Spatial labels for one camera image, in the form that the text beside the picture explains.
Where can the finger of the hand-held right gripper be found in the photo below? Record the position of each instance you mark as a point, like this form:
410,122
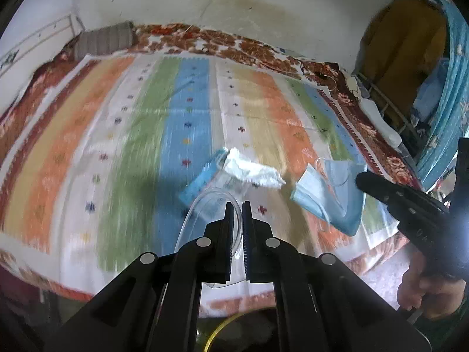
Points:
395,198

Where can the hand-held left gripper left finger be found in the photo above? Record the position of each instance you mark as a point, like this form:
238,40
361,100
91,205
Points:
229,238

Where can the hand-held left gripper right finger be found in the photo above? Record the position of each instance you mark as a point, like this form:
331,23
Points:
247,242

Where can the clear plastic cup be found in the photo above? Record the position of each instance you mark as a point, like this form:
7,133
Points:
198,227

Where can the blue face mask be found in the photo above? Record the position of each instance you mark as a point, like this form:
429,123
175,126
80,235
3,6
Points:
329,198

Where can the dark bin with yellow rim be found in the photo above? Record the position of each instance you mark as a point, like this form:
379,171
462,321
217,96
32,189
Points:
256,330

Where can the person's right hand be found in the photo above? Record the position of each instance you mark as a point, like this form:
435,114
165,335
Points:
436,297

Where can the blue and clear packet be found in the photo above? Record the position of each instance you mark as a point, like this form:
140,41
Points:
199,185

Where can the white crumpled tissue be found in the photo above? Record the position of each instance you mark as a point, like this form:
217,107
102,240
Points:
252,170

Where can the white cloth roll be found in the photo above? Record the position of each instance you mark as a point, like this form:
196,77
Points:
381,121

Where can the teal dotted cloth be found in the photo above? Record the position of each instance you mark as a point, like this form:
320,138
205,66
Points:
450,110

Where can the light blue cloth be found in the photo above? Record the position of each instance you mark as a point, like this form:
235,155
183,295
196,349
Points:
428,95

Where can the small black device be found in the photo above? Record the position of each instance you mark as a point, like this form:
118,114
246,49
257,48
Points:
323,75

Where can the striped colourful blanket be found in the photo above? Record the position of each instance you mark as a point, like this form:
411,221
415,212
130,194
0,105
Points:
128,135

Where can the yellow hanging cloth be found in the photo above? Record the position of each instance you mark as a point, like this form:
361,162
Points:
399,44

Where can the grey striped pillow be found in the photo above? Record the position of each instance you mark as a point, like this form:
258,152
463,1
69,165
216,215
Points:
106,40

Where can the white wooden board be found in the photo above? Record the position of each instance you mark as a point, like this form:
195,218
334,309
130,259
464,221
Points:
33,40

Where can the metal bed rail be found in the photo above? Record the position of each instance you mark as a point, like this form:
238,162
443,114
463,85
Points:
388,104

